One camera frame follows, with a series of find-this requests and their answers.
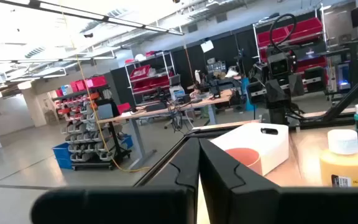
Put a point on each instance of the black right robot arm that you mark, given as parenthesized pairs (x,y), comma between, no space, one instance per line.
(278,115)

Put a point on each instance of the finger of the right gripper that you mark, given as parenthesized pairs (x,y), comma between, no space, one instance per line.
(295,84)
(277,93)

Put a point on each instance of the long ceiling light bar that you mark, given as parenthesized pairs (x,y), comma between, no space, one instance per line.
(126,22)
(42,60)

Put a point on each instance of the terracotta orange cup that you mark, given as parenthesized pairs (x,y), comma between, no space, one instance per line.
(247,157)

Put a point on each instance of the white paper sheet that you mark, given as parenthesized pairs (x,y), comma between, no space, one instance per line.
(207,46)

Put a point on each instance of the large yellow paint bottle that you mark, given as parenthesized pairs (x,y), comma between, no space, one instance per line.
(346,168)

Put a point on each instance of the rolling parts bin rack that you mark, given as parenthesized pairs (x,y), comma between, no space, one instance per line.
(79,130)

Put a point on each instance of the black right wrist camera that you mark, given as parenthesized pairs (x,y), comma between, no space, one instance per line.
(279,66)

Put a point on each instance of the wooden desk grey legs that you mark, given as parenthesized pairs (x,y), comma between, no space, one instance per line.
(166,110)

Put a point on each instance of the black aluminium table frame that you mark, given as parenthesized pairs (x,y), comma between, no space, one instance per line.
(328,123)

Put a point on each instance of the white plastic storage bin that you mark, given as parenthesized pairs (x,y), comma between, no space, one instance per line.
(259,140)

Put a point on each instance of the blue floor bin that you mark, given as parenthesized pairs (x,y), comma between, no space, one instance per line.
(62,155)

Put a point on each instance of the blue-lit machine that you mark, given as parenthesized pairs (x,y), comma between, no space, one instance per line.
(343,77)

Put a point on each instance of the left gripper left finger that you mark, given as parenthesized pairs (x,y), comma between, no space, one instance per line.
(120,205)

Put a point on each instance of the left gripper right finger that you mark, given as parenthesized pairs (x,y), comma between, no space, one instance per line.
(275,205)

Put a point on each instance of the red storage bin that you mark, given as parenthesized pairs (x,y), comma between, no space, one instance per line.
(140,72)
(305,29)
(96,81)
(272,36)

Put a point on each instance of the white desktop box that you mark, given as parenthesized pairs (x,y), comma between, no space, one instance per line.
(176,92)

